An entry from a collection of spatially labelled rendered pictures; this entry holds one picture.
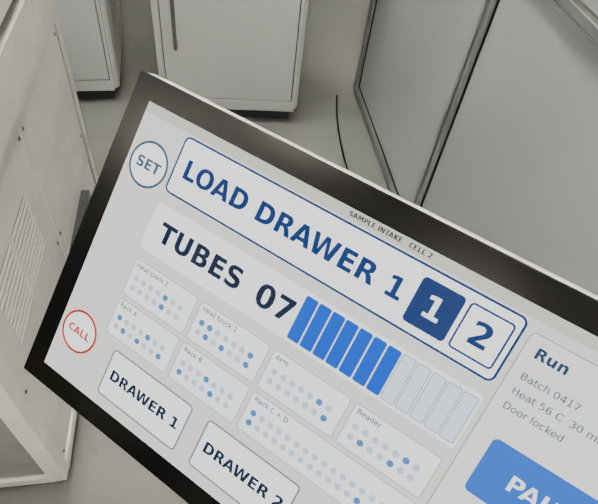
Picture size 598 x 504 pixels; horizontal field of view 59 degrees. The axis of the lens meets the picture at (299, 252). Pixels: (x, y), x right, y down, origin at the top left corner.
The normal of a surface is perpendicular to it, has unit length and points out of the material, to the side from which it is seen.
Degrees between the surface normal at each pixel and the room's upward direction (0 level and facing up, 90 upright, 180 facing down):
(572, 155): 90
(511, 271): 50
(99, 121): 0
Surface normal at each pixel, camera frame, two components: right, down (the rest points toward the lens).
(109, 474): 0.10, -0.66
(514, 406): -0.37, 0.03
